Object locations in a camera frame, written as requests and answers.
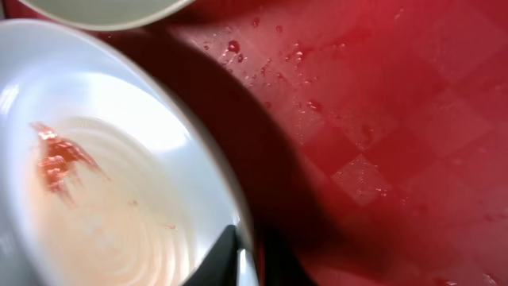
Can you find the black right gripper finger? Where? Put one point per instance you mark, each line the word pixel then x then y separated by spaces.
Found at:
pixel 219 267

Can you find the white plate front smeared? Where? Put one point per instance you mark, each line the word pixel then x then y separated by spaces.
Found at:
pixel 106 178

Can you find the white plate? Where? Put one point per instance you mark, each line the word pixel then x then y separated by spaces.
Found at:
pixel 106 15

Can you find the red serving tray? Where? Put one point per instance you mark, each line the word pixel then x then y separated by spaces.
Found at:
pixel 370 137

